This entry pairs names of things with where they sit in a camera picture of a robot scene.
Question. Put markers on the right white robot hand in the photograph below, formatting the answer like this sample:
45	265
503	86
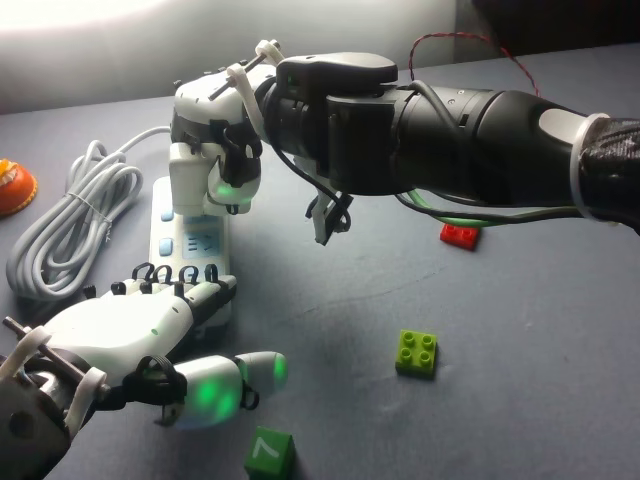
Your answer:
205	97

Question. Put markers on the orange toy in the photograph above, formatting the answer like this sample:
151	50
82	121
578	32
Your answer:
15	190

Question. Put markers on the grey table cloth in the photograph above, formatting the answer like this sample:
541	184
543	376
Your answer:
400	325

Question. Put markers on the lime green toy brick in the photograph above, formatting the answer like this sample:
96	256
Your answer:
416	352

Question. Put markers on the red toy brick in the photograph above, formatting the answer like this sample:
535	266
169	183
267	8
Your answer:
460	237

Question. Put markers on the white power strip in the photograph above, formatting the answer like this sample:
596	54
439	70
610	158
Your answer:
202	245

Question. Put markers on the white power adapter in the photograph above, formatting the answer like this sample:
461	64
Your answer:
187	180

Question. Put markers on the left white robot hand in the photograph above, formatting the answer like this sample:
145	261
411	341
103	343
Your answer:
120	325

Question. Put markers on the green cube number 7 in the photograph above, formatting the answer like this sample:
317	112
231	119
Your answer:
270	452

